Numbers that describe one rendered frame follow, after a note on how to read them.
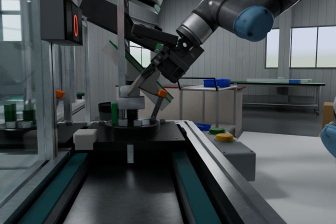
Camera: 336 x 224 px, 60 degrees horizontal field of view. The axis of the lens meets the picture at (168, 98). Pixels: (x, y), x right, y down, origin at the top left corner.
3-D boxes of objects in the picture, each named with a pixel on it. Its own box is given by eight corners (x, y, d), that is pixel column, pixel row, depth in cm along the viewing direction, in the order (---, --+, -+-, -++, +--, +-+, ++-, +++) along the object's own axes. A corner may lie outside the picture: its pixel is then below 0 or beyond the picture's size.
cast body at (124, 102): (144, 107, 76) (144, 80, 75) (144, 109, 72) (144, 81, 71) (112, 107, 75) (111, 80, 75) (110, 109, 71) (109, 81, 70)
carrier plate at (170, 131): (174, 127, 87) (174, 120, 87) (186, 149, 63) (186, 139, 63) (92, 128, 85) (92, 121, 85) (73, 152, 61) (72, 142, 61)
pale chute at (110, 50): (165, 106, 108) (174, 98, 107) (161, 111, 95) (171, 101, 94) (111, 52, 107) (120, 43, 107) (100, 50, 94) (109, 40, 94)
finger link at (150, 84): (146, 107, 66) (170, 78, 70) (126, 89, 66) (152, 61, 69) (142, 108, 69) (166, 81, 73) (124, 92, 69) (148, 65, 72)
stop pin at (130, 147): (134, 161, 63) (133, 143, 62) (133, 163, 61) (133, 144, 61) (127, 161, 63) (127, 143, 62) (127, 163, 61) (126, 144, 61)
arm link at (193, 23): (193, 9, 69) (187, 15, 77) (180, 24, 69) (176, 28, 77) (215, 32, 70) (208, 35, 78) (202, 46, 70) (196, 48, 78)
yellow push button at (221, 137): (230, 141, 70) (230, 133, 70) (235, 145, 66) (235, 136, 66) (213, 141, 69) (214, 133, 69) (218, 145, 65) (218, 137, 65)
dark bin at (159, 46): (160, 51, 105) (168, 32, 104) (155, 49, 92) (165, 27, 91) (91, 19, 107) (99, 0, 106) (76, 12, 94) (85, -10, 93)
